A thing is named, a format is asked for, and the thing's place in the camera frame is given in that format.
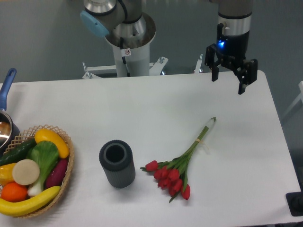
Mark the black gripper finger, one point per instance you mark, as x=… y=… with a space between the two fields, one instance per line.
x=246 y=74
x=213 y=60

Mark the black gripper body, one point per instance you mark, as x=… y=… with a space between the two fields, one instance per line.
x=231 y=49

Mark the red tulip bouquet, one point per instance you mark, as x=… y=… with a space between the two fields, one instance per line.
x=172 y=175

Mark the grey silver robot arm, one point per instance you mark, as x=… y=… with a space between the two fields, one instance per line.
x=130 y=31

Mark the black device at edge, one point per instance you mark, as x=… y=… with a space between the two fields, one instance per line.
x=295 y=203

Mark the dark grey ribbed vase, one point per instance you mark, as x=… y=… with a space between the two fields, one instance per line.
x=116 y=159

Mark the green bok choy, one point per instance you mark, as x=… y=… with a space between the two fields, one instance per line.
x=46 y=155

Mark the purple sweet potato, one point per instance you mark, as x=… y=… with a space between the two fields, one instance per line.
x=57 y=175

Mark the woven wicker basket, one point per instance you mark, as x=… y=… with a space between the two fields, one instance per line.
x=28 y=134

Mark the green cucumber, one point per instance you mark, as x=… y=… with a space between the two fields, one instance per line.
x=17 y=153

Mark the beige round disc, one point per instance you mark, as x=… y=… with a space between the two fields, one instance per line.
x=26 y=172

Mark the yellow bell pepper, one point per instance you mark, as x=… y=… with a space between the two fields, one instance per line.
x=6 y=174

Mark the orange fruit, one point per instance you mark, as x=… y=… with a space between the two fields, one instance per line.
x=14 y=192

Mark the yellow banana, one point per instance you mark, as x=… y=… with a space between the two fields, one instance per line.
x=17 y=209

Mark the white furniture frame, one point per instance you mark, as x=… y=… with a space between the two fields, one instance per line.
x=294 y=106

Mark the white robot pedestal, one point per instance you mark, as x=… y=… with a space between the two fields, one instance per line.
x=129 y=62

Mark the blue handled saucepan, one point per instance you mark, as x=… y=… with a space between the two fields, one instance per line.
x=8 y=130

